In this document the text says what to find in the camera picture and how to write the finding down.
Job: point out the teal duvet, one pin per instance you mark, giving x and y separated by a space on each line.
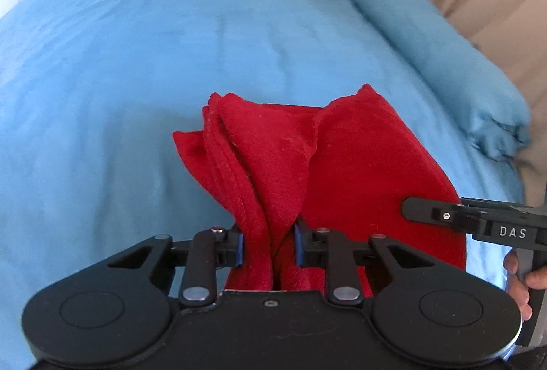
427 45

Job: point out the bed with blue sheet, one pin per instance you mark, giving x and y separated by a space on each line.
128 75

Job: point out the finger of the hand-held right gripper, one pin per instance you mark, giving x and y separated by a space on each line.
427 212

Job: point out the person's right hand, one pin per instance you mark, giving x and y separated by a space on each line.
519 297

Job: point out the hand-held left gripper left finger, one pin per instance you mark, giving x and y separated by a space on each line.
240 250

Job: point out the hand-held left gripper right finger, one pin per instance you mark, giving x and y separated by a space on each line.
299 248

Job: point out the red towel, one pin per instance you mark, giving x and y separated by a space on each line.
363 165

